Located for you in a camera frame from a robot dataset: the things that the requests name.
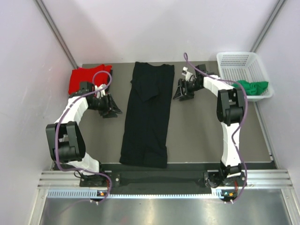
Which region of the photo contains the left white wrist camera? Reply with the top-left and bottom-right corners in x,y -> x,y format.
95,84 -> 107,99

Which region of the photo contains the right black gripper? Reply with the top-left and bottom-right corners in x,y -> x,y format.
172,79 -> 203,102

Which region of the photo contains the folded red t shirt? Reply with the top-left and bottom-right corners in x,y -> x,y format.
68,64 -> 112,95

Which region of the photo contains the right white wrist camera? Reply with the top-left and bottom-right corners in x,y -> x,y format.
181,67 -> 193,81

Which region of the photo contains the right aluminium corner post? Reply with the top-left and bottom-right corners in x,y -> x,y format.
250,0 -> 287,53

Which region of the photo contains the green crumpled t shirt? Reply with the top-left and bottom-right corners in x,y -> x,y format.
237,80 -> 269,96

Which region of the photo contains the aluminium front rail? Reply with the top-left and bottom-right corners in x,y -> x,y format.
37,170 -> 293,189

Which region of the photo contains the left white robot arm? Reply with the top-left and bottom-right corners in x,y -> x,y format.
45,82 -> 122,186

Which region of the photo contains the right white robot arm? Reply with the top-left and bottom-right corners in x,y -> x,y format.
173,64 -> 246,188

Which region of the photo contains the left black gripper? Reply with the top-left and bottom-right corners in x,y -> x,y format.
88,93 -> 122,118

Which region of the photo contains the left aluminium corner post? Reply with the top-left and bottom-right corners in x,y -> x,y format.
34,0 -> 78,69

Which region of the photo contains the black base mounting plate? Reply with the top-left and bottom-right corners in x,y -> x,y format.
79,171 -> 249,194

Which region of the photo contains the white plastic basket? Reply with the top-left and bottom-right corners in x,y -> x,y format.
217,52 -> 274,102

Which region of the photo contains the aluminium corner post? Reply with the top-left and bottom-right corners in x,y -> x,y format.
250,0 -> 287,53
34,0 -> 78,69

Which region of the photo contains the slotted grey cable duct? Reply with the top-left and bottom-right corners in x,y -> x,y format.
46,189 -> 234,199

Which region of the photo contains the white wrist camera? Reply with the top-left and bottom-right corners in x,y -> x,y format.
95,84 -> 107,99
181,67 -> 193,81

